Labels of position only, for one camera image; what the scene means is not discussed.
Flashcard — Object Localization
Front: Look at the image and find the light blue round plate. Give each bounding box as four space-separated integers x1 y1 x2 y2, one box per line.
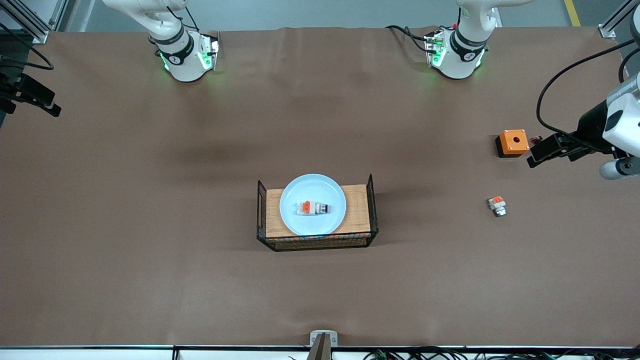
279 173 348 236

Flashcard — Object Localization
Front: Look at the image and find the white orange red-tipped button switch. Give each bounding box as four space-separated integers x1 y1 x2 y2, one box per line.
296 200 332 216

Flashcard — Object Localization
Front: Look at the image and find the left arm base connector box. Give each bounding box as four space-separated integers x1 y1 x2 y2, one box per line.
424 29 447 69

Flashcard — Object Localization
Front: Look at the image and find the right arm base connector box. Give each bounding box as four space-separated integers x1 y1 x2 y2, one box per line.
197 31 221 71

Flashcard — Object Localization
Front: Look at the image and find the orange push-button box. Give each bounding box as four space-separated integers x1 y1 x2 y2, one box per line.
495 129 530 159

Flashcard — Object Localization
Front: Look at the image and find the wooden board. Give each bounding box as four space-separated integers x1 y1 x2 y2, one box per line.
265 184 373 238

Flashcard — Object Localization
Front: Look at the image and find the brown table cover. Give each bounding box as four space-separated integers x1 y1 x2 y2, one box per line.
0 25 640 348

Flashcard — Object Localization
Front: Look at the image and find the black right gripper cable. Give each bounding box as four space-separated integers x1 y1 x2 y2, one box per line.
0 22 55 71

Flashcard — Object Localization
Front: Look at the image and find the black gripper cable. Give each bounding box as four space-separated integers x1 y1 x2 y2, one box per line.
0 22 55 71
536 39 640 151

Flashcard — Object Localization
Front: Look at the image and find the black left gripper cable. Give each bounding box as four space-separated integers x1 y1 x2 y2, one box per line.
536 39 640 151

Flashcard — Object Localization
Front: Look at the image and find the aluminium frame profile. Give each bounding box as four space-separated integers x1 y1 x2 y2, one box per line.
597 0 640 39
0 0 68 44

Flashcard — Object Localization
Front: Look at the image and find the black right arm base cable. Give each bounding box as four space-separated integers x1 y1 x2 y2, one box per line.
165 0 202 33

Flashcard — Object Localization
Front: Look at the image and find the black arm base cable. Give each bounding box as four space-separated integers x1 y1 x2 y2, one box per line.
165 0 202 33
385 24 432 54

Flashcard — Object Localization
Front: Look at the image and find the black left arm base cable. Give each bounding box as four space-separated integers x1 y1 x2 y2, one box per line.
385 24 432 54

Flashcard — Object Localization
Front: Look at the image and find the black cable bundle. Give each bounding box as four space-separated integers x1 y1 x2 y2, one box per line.
362 347 640 360

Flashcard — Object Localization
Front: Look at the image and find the black wire basket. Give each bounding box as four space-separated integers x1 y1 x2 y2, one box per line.
256 173 379 252

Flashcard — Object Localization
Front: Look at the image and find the white table edge rail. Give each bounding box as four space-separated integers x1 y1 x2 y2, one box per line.
0 345 640 360

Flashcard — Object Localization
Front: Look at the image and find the grey metal mount bracket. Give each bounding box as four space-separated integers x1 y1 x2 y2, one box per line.
310 330 338 348

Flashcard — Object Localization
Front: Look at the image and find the grey camera pole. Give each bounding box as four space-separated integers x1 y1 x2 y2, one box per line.
306 334 333 360

